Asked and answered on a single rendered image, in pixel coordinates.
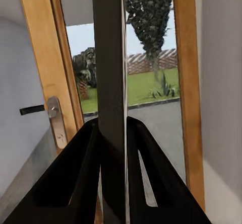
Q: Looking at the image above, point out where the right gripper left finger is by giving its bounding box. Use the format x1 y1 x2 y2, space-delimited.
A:
3 117 101 224

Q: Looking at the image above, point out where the poster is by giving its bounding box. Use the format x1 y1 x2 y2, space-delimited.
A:
92 0 128 224

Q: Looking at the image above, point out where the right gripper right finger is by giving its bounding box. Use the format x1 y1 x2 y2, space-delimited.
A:
127 116 211 224

